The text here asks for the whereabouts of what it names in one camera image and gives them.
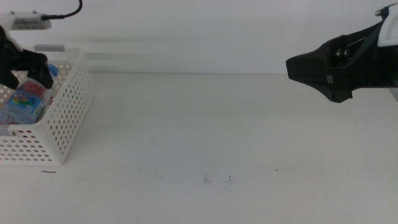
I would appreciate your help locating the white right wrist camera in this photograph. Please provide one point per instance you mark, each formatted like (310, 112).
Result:
(388, 31)

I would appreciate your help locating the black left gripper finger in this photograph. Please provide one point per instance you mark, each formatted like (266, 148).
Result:
(40, 68)
(8, 80)

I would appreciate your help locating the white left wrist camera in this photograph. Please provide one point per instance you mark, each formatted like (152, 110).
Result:
(26, 21)

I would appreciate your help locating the clear water bottle blue cap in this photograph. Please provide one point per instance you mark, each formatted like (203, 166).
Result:
(26, 102)

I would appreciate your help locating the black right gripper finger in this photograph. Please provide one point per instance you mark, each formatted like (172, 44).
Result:
(320, 71)

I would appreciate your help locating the white perforated plastic basket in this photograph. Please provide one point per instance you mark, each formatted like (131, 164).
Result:
(68, 115)

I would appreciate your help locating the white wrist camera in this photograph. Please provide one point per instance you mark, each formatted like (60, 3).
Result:
(26, 21)
(388, 31)

